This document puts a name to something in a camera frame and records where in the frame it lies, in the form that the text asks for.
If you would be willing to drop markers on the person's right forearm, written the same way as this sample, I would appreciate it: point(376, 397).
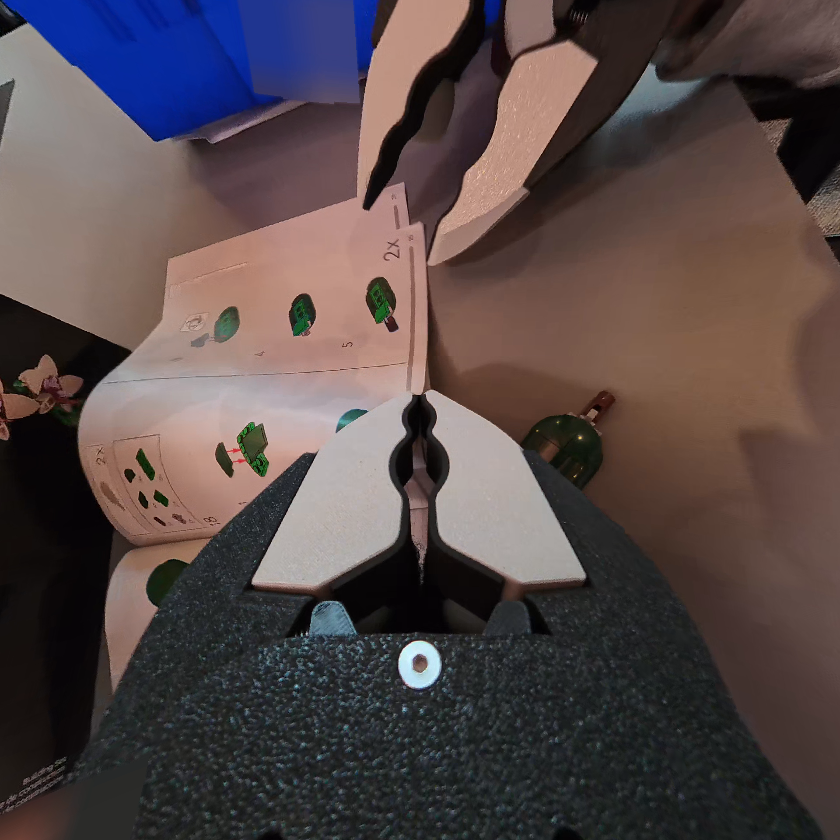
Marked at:
point(754, 39)

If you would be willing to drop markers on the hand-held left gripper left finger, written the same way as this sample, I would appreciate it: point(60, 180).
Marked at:
point(341, 518)

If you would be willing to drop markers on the black orchid toy set box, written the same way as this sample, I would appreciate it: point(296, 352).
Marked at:
point(46, 525)

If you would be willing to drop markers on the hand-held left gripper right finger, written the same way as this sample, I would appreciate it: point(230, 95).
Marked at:
point(505, 518)

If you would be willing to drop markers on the green toy leaf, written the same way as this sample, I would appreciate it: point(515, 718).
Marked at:
point(568, 446)

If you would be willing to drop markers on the blue plastic bin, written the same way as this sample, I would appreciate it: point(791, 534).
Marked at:
point(164, 59)

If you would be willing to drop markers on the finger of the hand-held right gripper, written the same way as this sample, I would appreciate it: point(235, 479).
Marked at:
point(400, 72)
point(525, 144)

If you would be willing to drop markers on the grey desk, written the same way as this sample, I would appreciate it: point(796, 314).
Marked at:
point(656, 328)

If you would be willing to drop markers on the building instruction booklet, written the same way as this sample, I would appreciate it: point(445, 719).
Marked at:
point(295, 380)

